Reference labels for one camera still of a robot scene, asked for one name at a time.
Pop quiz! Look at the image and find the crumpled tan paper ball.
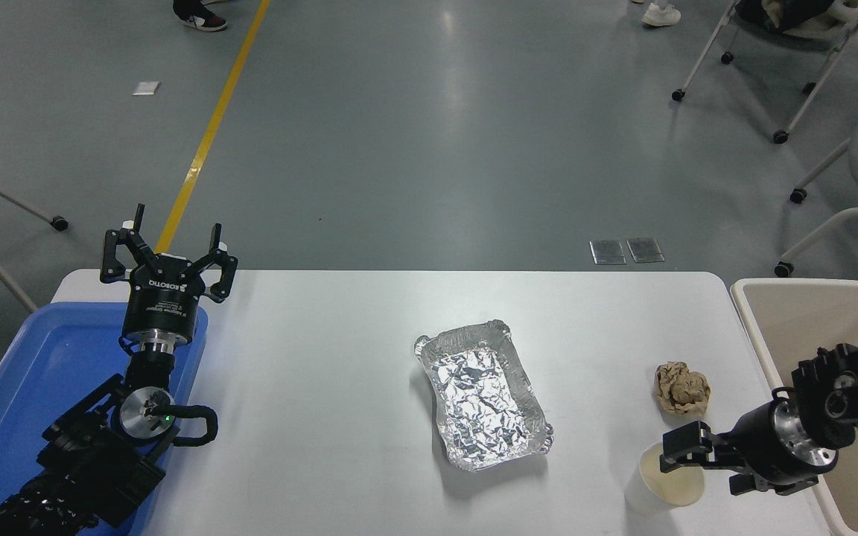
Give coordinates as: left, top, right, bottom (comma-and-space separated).
653, 362, 711, 416

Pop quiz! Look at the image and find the crinkled foil tray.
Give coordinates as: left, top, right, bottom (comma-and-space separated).
413, 320, 554, 473

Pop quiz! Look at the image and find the large pale plastic bin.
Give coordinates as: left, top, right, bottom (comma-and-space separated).
730, 278, 858, 536

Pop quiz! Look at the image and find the blue plastic tray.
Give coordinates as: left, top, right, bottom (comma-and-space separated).
0, 301, 209, 536

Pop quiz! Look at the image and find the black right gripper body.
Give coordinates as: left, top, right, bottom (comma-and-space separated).
730, 401, 799, 489

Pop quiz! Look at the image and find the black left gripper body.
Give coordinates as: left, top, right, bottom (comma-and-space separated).
121, 253, 206, 346

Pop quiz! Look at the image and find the bundled items heap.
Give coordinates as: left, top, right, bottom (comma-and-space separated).
734, 0, 858, 39

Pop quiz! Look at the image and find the white paper cup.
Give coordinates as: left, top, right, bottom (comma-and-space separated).
625, 442, 706, 516

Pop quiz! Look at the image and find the person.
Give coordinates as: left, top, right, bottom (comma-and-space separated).
173, 0, 229, 32
629, 0, 682, 28

